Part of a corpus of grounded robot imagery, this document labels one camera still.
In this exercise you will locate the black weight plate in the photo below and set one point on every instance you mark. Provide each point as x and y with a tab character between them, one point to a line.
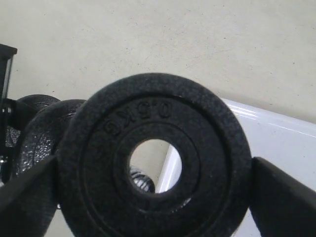
133	122

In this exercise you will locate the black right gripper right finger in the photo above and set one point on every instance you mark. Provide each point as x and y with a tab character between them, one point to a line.
280	205

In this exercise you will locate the chrome threaded dumbbell bar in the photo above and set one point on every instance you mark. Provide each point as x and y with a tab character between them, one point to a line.
150	198

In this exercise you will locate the white rectangular tray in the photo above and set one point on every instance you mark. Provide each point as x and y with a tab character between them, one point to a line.
288	143

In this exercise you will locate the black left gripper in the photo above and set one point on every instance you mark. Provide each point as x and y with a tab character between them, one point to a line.
7	146

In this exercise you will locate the black plate on bar left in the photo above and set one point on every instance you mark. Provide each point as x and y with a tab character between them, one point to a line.
38	101

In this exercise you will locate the black plate on bar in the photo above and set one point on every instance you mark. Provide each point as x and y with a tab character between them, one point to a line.
38	101
42	135

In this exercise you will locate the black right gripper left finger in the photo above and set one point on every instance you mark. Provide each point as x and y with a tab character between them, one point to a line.
28	202

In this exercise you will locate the black plate on bar right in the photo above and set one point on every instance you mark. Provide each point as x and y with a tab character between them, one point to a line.
42	135

